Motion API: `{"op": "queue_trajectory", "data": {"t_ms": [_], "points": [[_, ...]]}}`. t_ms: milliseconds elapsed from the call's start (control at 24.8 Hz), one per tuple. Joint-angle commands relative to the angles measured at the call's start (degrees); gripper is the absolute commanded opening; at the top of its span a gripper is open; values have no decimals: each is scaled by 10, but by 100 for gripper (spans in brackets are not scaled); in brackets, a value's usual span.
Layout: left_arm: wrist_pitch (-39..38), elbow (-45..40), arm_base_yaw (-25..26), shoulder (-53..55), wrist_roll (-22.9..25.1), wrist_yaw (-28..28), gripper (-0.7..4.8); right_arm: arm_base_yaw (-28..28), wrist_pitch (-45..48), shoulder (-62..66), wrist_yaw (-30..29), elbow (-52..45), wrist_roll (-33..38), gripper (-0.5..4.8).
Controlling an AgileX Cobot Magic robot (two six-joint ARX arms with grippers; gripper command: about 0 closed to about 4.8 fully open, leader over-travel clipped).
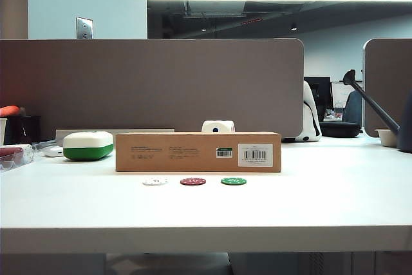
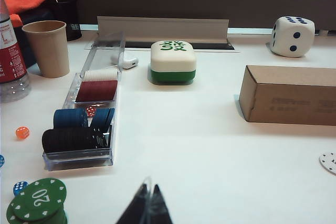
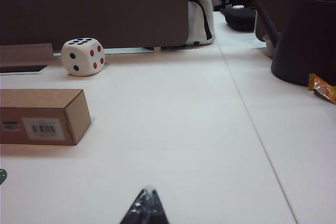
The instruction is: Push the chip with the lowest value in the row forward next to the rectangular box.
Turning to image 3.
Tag desk cable tray flap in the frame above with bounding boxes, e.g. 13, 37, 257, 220
0, 43, 55, 75

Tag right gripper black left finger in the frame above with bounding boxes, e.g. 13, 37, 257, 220
119, 188, 151, 224

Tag white dice with coloured dots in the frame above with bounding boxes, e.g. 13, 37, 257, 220
61, 37, 106, 77

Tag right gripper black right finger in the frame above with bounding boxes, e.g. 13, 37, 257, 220
143, 189, 169, 224

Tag black round cushion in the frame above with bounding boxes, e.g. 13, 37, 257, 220
220, 7, 257, 32

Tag long brown cardboard box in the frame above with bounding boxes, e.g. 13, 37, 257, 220
0, 89, 92, 146

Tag orange snack packet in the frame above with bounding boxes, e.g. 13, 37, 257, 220
308, 73, 336, 104

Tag dark grey watering can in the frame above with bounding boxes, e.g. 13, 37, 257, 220
235, 0, 336, 87

